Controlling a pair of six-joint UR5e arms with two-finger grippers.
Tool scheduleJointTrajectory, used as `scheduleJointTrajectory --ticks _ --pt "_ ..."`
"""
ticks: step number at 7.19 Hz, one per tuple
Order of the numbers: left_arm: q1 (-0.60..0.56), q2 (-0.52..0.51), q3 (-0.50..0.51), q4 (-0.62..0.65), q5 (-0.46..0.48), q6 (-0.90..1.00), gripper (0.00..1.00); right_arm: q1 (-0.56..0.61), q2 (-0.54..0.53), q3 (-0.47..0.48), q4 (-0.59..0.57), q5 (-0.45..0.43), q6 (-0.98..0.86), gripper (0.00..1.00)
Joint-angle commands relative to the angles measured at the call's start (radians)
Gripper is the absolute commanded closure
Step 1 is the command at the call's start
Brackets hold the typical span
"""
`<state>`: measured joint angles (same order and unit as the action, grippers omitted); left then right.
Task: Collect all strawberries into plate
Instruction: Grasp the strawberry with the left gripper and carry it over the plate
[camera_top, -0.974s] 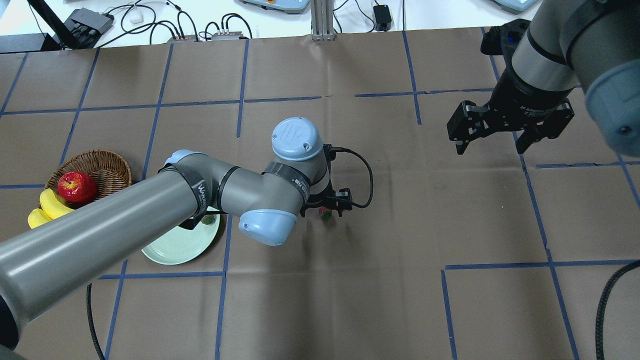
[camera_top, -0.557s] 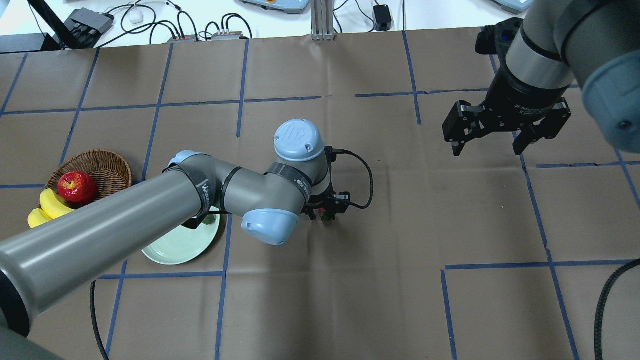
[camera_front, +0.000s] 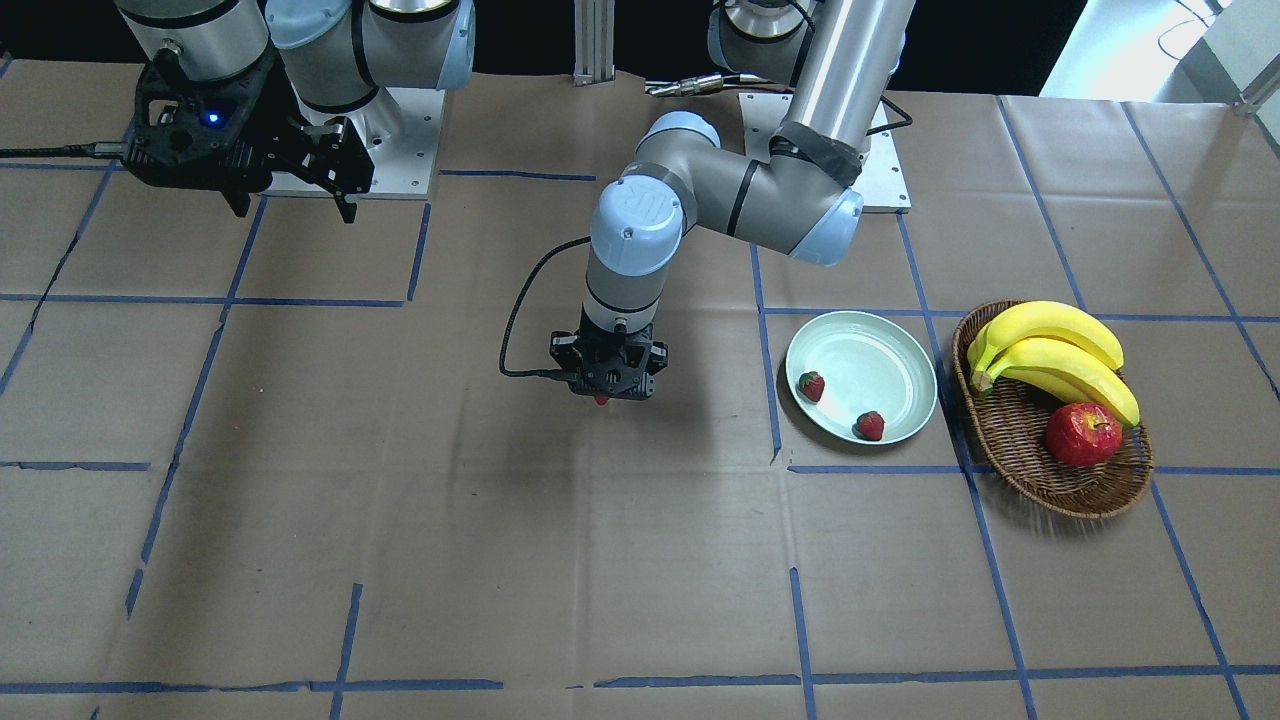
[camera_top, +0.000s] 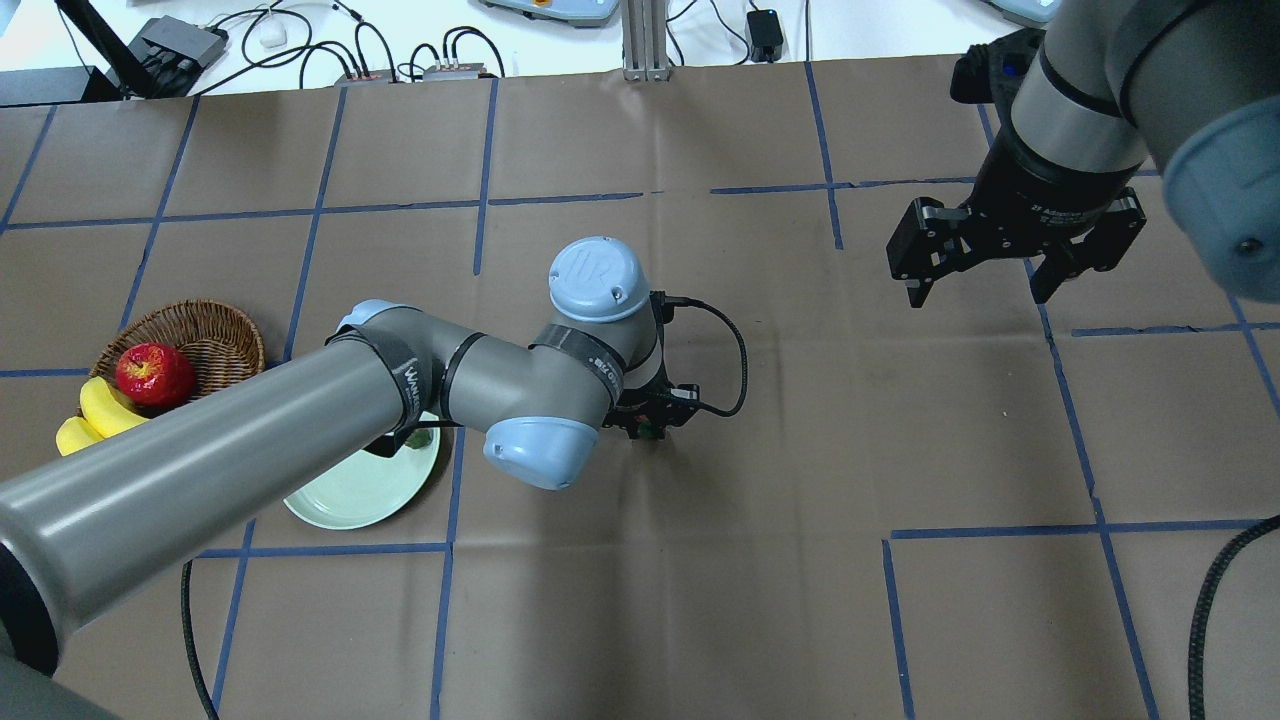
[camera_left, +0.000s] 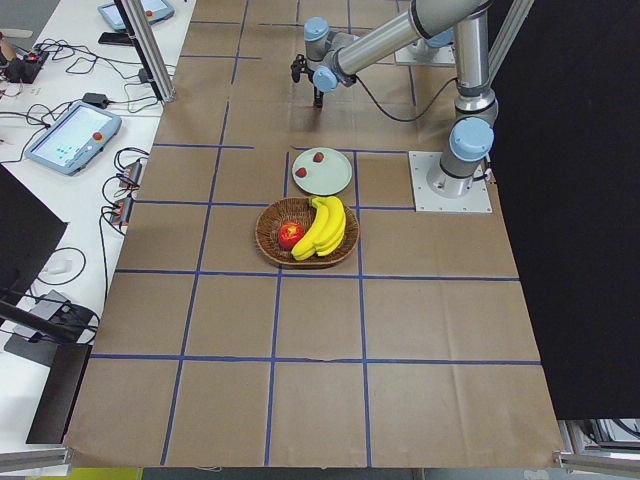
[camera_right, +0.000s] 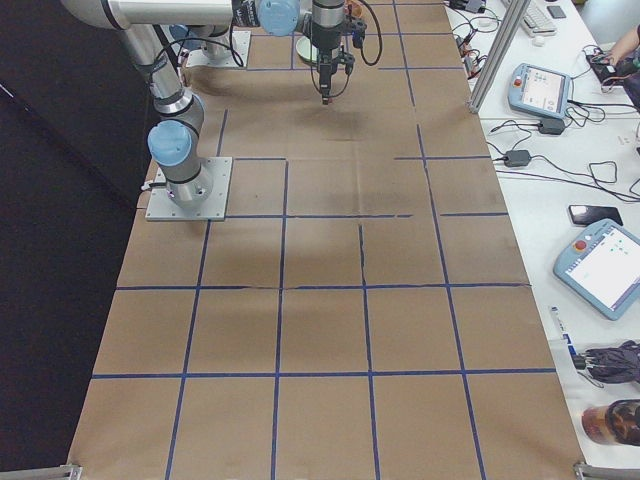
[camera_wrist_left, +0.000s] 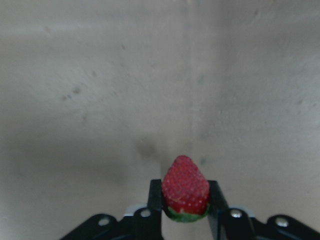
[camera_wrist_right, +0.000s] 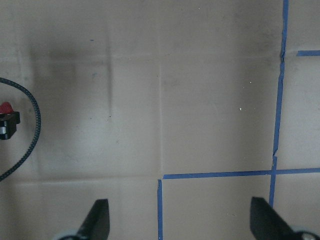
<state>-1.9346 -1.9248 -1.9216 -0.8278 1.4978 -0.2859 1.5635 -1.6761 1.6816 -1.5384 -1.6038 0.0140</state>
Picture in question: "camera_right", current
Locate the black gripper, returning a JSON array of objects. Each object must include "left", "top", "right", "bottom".
[{"left": 310, "top": 19, "right": 366, "bottom": 105}]

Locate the light green plate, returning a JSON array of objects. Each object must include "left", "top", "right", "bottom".
[{"left": 295, "top": 36, "right": 318, "bottom": 68}]

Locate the person hand at desk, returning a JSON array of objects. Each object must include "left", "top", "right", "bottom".
[{"left": 607, "top": 40, "right": 637, "bottom": 65}]

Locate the black power brick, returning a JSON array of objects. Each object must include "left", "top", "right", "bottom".
[
  {"left": 537, "top": 118, "right": 566, "bottom": 136},
  {"left": 503, "top": 149, "right": 531, "bottom": 168}
]

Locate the left teach pendant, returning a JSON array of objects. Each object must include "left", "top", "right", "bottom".
[{"left": 507, "top": 63, "right": 571, "bottom": 120}]

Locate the teach pendant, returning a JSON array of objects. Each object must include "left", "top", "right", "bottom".
[
  {"left": 507, "top": 63, "right": 571, "bottom": 120},
  {"left": 553, "top": 219, "right": 640, "bottom": 320}
]

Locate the white keyboard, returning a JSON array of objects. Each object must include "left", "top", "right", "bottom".
[{"left": 520, "top": 1, "right": 557, "bottom": 37}]

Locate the black smartphone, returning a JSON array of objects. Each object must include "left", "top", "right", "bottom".
[{"left": 568, "top": 204, "right": 624, "bottom": 226}]

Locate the right teach pendant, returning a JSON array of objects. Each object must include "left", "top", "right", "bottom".
[{"left": 553, "top": 219, "right": 640, "bottom": 320}]

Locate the dark folded umbrella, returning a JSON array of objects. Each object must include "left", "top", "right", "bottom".
[{"left": 572, "top": 340, "right": 639, "bottom": 386}]

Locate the amber glass jar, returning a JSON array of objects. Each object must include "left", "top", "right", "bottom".
[{"left": 581, "top": 399, "right": 639, "bottom": 446}]

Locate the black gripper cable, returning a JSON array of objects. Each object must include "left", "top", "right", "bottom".
[{"left": 154, "top": 0, "right": 384, "bottom": 99}]

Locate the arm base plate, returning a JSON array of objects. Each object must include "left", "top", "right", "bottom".
[
  {"left": 184, "top": 30, "right": 251, "bottom": 69},
  {"left": 145, "top": 157, "right": 233, "bottom": 221}
]

